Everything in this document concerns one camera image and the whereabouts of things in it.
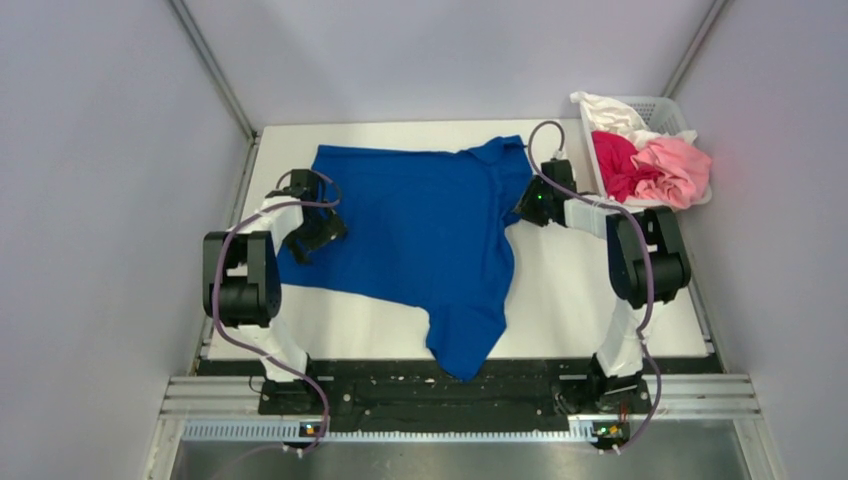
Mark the blue panda print t-shirt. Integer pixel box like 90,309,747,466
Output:
277,135,532,382

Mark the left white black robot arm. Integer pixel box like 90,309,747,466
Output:
202,192,346,415

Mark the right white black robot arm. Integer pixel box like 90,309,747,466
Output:
514,175,692,413

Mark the magenta t-shirt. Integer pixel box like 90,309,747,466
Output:
591,131,661,203

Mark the white t-shirt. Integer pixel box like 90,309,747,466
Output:
569,91,698,150

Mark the light pink t-shirt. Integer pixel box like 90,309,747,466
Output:
632,137,713,209

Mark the white plastic laundry basket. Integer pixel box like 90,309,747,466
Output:
570,91,713,210

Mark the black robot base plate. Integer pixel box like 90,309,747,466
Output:
258,359,651,433

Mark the aluminium frame rail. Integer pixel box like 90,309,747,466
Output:
160,374,761,444

